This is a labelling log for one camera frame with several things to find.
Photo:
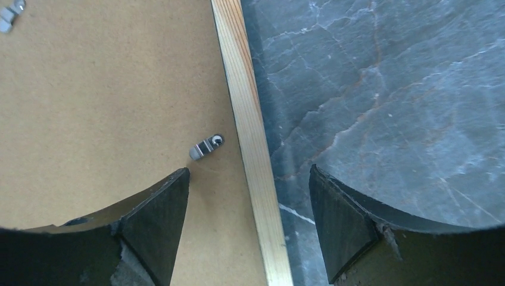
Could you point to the brown cardboard backing board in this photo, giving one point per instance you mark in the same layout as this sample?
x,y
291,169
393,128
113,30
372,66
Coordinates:
x,y
102,99

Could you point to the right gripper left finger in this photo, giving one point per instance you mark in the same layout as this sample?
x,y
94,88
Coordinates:
x,y
131,242

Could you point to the wooden picture frame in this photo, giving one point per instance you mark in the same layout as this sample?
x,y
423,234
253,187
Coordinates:
x,y
245,102

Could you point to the metal frame retaining clip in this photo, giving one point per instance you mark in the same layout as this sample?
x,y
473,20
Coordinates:
x,y
206,146

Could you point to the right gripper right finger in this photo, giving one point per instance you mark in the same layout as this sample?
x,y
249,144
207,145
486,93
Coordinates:
x,y
367,242

